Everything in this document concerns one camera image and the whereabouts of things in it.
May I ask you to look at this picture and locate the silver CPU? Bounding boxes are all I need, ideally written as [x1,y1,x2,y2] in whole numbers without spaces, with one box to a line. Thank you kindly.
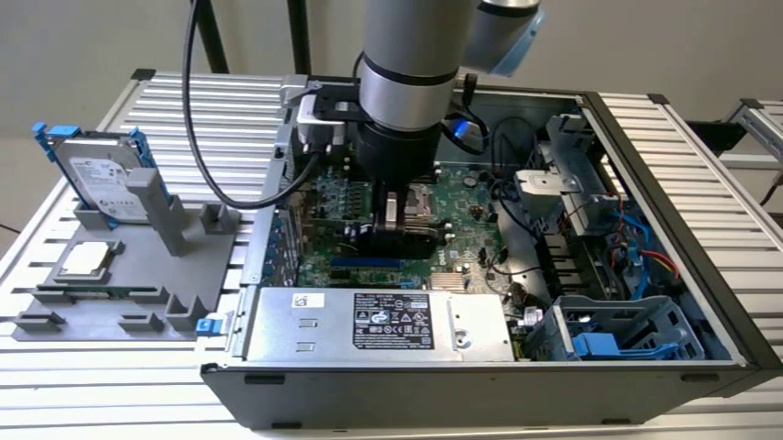
[60,242,121,279]

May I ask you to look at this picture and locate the silver power supply unit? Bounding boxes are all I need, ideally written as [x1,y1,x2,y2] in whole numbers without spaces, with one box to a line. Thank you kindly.
[242,287,514,363]

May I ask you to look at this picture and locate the grey metal disk cage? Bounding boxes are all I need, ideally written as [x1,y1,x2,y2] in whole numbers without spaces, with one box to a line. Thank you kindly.
[528,294,704,363]

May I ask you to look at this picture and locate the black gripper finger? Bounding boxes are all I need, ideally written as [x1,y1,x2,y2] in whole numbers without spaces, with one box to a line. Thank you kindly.
[369,181,406,239]

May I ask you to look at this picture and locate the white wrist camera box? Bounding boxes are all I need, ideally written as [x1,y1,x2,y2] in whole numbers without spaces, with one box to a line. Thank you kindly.
[296,93,345,144]

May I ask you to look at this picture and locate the red and orange wires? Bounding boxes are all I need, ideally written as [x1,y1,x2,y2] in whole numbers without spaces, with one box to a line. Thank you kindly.
[646,254,680,279]

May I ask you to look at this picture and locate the green motherboard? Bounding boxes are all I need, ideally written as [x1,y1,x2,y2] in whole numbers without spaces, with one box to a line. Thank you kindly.
[292,159,509,292]

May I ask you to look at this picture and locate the blue expansion slot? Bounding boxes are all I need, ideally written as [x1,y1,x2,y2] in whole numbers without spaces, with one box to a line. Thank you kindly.
[332,257,408,271]

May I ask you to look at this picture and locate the green RAM stick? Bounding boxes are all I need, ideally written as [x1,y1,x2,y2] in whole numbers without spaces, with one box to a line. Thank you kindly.
[37,284,160,297]

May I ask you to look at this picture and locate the aluminium side table frame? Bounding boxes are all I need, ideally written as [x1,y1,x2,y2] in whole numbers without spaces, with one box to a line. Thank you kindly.
[716,97,783,171]

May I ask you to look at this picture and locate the grey parts rack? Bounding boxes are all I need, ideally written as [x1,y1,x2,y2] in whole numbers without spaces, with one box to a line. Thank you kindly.
[12,167,256,343]

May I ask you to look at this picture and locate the hard disk in blue carrier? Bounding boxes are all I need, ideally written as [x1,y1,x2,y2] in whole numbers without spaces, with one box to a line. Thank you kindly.
[29,121,161,230]

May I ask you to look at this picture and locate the black stand pole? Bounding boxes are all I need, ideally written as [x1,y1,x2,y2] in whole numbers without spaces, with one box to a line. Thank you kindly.
[188,0,230,74]
[286,0,312,74]

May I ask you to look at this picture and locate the blue disk carrier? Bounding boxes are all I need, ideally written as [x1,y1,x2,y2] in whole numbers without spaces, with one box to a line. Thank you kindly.
[570,332,686,361]

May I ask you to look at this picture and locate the open grey PC case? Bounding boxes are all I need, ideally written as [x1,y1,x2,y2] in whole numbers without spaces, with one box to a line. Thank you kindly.
[200,74,783,431]

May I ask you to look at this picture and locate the small finned chipset heatsink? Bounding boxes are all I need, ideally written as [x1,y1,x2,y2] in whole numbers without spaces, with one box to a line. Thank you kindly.
[429,270,469,292]

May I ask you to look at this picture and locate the blue case latch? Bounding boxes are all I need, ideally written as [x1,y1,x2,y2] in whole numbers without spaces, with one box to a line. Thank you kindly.
[194,313,222,338]

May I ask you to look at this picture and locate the silver metal drive bracket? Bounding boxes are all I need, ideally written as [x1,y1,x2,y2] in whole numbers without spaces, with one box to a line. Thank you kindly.
[512,114,630,237]

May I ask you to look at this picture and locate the wrist device with blue light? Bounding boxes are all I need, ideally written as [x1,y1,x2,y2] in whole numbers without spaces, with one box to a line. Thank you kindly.
[450,116,485,144]

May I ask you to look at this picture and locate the CPU socket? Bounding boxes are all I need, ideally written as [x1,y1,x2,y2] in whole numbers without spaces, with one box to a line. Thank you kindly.
[402,185,438,219]

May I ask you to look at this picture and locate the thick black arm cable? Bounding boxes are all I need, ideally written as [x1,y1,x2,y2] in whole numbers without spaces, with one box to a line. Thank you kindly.
[181,0,322,210]

